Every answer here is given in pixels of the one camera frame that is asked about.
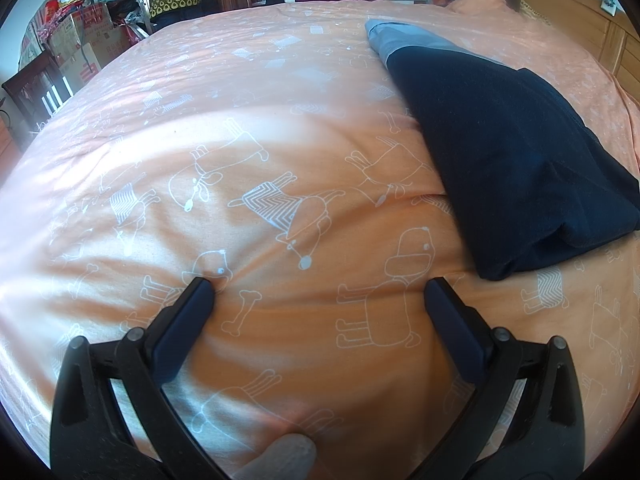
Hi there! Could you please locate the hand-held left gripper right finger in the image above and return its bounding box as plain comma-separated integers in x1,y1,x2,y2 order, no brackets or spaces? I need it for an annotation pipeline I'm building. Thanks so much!
414,276,587,480

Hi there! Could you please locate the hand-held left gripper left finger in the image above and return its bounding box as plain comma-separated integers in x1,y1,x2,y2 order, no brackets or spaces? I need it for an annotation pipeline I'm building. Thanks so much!
49,277,223,480

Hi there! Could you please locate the navy and light blue garment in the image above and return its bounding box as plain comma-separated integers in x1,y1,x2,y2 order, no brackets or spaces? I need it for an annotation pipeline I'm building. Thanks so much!
364,18,640,282

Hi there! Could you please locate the person's left hand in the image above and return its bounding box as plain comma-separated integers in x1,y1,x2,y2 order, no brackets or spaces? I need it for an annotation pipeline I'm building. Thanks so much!
234,432,317,480

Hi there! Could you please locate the orange printed blanket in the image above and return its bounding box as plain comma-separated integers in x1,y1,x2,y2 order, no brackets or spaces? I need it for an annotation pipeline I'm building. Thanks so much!
0,0,640,480

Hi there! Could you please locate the stack of cardboard boxes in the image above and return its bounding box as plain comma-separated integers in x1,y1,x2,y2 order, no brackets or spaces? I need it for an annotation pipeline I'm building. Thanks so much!
32,2,135,92

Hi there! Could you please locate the wooden headboard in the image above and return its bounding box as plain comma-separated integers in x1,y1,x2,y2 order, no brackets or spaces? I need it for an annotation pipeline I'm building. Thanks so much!
517,0,640,111

